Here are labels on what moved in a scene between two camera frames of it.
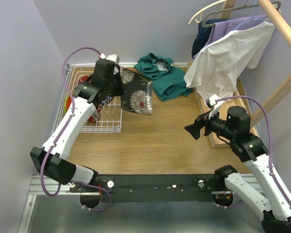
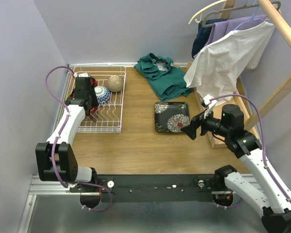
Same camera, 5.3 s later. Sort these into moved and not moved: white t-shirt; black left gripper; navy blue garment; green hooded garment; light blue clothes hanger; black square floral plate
Moved: black square floral plate; black left gripper
Not moved: green hooded garment; navy blue garment; light blue clothes hanger; white t-shirt
